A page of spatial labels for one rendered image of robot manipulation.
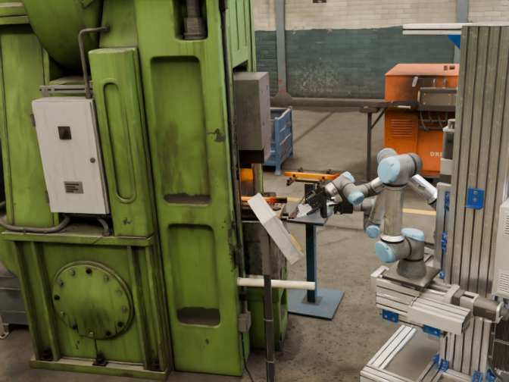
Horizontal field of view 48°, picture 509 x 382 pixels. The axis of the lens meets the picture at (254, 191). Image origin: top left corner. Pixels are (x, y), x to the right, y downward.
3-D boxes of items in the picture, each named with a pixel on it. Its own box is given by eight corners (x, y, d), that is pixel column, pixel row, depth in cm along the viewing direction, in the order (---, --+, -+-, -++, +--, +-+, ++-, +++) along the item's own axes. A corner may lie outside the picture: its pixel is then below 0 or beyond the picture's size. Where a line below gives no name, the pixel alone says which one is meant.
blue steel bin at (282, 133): (295, 156, 792) (293, 105, 767) (280, 174, 721) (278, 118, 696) (214, 154, 827) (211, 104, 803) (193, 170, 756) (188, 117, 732)
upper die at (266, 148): (270, 154, 350) (270, 139, 347) (264, 163, 332) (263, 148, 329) (205, 153, 359) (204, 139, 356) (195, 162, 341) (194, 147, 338)
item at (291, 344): (316, 318, 405) (316, 317, 404) (307, 370, 352) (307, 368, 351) (262, 314, 413) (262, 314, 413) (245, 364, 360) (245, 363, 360)
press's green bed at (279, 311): (289, 320, 405) (287, 261, 389) (281, 352, 370) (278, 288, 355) (214, 315, 416) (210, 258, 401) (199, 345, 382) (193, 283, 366)
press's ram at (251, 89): (273, 133, 360) (271, 69, 346) (262, 150, 324) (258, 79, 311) (210, 133, 368) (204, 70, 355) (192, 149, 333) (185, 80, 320)
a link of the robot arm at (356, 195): (372, 192, 299) (360, 179, 306) (355, 197, 294) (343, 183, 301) (367, 203, 304) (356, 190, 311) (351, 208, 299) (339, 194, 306)
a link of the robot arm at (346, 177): (354, 177, 302) (345, 167, 307) (337, 189, 302) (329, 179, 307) (357, 185, 308) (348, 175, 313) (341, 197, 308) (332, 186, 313)
